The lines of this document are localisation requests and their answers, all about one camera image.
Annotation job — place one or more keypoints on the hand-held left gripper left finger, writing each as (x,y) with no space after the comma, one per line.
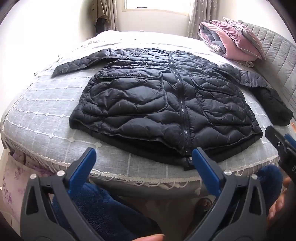
(82,171)

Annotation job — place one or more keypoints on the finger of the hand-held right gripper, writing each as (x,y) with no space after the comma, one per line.
(275,139)

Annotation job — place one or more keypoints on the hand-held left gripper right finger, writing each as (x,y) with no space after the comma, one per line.
(205,171)

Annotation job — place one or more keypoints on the black quilted puffer jacket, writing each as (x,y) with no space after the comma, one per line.
(138,104)

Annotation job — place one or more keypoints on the person's right hand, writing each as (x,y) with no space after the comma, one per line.
(277,208)

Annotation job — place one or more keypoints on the person's left hand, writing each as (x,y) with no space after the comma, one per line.
(149,238)

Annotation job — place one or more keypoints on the person's right leg blue pants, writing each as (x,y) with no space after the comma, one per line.
(269,183)

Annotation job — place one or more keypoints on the person's leg blue pants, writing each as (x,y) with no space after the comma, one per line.
(269,183)
(99,213)

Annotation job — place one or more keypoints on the person's bare foot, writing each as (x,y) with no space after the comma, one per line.
(203,209)

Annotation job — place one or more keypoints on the person's left leg blue pants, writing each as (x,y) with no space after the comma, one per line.
(99,213)

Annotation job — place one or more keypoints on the bed with grey cover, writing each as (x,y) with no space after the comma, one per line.
(46,115)

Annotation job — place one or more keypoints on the floral bed sheet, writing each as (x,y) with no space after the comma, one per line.
(13,180)

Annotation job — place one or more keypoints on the patterned cloth under pillows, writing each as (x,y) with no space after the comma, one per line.
(246,63)

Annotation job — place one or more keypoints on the grey padded headboard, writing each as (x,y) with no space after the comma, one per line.
(277,51)

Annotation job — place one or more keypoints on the pink velvet pillow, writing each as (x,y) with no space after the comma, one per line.
(235,44)

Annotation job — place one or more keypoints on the folded pink grey quilt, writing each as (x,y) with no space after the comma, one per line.
(208,37)

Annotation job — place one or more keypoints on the grey patterned curtain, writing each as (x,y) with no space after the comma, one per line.
(112,14)
(197,18)

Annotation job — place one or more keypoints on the hanging dark garment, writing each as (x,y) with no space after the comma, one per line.
(101,26)

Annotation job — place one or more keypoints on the hanging beige garment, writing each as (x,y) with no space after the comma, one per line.
(100,9)

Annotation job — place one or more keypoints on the window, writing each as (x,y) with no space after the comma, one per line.
(157,5)

